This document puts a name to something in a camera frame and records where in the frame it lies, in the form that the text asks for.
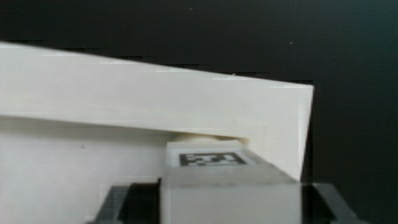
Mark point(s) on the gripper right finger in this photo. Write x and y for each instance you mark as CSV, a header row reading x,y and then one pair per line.
x,y
326,209

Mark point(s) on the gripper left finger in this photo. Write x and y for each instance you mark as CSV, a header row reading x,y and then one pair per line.
x,y
133,204

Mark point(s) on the white leg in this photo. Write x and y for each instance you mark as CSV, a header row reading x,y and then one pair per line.
x,y
225,188

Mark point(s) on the white square tabletop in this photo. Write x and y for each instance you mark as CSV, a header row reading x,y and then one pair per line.
x,y
95,110

